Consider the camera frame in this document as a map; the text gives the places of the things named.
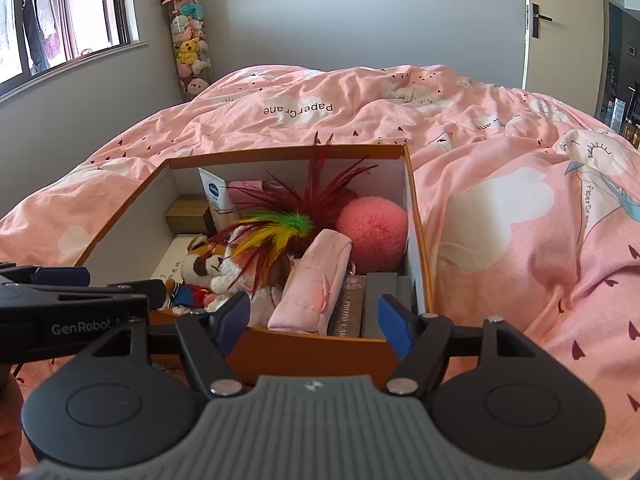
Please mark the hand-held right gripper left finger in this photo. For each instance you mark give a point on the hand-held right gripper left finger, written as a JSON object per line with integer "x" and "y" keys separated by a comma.
{"x": 230, "y": 320}

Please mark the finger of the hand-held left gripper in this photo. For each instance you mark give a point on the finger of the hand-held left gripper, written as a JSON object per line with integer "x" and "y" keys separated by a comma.
{"x": 60, "y": 276}
{"x": 150, "y": 291}

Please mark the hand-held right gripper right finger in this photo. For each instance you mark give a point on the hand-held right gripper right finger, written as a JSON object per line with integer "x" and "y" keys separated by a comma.
{"x": 397, "y": 322}

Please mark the dark grey case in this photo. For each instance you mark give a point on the dark grey case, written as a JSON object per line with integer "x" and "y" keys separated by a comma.
{"x": 375, "y": 305}

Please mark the white crochet bunny plush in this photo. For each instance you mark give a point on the white crochet bunny plush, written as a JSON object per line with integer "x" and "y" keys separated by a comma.
{"x": 230, "y": 272}

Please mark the dark brown book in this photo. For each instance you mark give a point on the dark brown book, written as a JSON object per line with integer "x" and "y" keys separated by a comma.
{"x": 350, "y": 310}

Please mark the bear plush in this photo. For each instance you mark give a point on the bear plush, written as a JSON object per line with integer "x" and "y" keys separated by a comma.
{"x": 200, "y": 265}

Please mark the orange cardboard box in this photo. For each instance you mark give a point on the orange cardboard box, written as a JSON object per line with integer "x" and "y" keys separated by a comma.
{"x": 310, "y": 355}

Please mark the pink fabric pouch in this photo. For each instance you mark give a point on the pink fabric pouch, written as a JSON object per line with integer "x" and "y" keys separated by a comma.
{"x": 310, "y": 285}

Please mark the pink fluffy pom ball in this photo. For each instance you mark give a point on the pink fluffy pom ball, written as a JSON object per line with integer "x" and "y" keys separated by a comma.
{"x": 372, "y": 232}

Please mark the red feather toy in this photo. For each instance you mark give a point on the red feather toy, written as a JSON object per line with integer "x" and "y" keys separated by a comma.
{"x": 285, "y": 222}

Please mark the white cream tube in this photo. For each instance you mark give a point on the white cream tube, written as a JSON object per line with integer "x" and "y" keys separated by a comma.
{"x": 215, "y": 195}

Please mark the long white box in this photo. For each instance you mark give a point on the long white box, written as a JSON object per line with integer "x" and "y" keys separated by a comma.
{"x": 170, "y": 260}

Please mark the small brown cardboard box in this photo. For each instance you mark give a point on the small brown cardboard box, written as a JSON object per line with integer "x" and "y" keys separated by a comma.
{"x": 185, "y": 215}

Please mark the pink printed duvet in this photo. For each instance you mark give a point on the pink printed duvet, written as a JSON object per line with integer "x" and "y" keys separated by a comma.
{"x": 500, "y": 185}

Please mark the clear tube of plush toys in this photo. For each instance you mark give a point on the clear tube of plush toys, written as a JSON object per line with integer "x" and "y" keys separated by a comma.
{"x": 191, "y": 50}

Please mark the hanging dark garment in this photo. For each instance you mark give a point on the hanging dark garment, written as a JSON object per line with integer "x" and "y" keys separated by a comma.
{"x": 34, "y": 20}

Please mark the hanging pale garment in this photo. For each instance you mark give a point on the hanging pale garment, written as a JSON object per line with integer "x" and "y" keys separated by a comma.
{"x": 52, "y": 15}

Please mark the window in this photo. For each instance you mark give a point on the window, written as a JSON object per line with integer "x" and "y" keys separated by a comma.
{"x": 85, "y": 10}

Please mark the kitchen shelf items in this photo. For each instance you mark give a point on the kitchen shelf items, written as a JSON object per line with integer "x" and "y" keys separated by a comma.
{"x": 625, "y": 120}

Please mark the door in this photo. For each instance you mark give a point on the door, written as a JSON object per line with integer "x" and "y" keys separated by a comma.
{"x": 565, "y": 60}

